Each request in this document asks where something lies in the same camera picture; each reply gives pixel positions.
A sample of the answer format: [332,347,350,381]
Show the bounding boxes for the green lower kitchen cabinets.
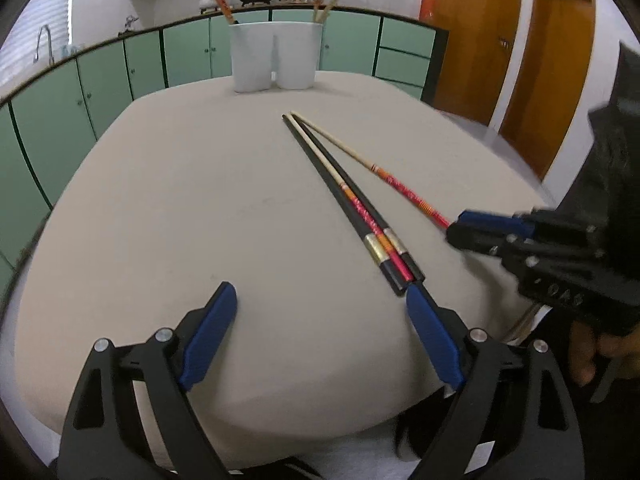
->
[0,6,449,281]

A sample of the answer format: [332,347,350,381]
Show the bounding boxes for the brown kitchen countertop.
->
[0,4,449,111]

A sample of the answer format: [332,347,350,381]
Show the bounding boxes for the white two-compartment utensil holder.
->
[229,21,323,94]

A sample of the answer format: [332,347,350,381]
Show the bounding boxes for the person's black trousers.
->
[285,397,481,480]

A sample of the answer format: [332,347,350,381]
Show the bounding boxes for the person's right hand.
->
[569,319,640,387]

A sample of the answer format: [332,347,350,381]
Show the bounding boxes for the wooden door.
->
[433,0,524,127]
[500,0,597,182]

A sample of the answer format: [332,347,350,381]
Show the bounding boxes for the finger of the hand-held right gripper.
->
[457,207,597,243]
[446,224,601,287]

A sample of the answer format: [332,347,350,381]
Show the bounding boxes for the metal kitchen faucet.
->
[33,24,56,65]

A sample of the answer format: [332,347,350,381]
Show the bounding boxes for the black chopstick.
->
[281,114,408,297]
[291,113,425,281]

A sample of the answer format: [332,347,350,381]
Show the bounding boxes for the table with beige cloth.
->
[15,70,558,461]

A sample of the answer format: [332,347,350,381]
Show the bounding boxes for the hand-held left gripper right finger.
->
[406,283,586,480]

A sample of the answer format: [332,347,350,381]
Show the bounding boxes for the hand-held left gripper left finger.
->
[57,281,239,480]

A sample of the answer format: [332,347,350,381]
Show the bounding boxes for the white window blind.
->
[0,0,76,61]

